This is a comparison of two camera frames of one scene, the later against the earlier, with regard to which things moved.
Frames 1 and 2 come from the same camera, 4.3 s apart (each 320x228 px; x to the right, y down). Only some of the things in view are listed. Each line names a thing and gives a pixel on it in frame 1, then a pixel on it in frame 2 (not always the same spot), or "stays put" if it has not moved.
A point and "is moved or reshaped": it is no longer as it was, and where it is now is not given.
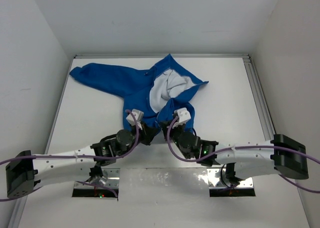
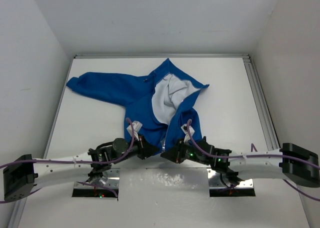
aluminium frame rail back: [118, 56] stays put
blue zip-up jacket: [147, 95] is moved or reshaped
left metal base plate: [113, 180] stays put
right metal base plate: [217, 178] stays put
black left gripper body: [143, 137] → [134, 151]
